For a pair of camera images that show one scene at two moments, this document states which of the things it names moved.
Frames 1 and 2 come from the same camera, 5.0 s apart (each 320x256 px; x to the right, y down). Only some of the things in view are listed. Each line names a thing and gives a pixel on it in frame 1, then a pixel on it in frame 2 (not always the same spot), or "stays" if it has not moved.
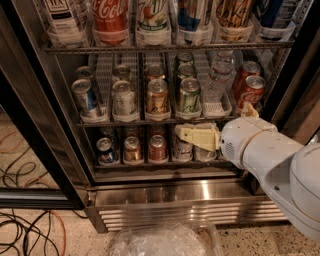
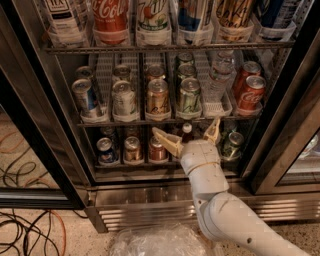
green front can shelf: [190, 98] stays
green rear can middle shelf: [185, 58] stays
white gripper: [240, 137] -> [199, 152]
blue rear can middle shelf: [84, 72] stays
